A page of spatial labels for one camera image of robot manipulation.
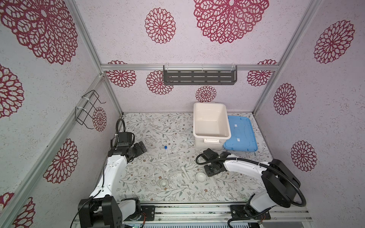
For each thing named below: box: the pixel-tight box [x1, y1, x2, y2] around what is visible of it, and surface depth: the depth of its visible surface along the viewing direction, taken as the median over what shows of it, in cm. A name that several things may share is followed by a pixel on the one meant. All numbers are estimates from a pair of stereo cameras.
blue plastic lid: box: [223, 115, 258, 152], surface depth 108 cm
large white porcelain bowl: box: [195, 171, 207, 183], surface depth 87 cm
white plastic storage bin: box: [192, 102, 232, 151], surface depth 108 cm
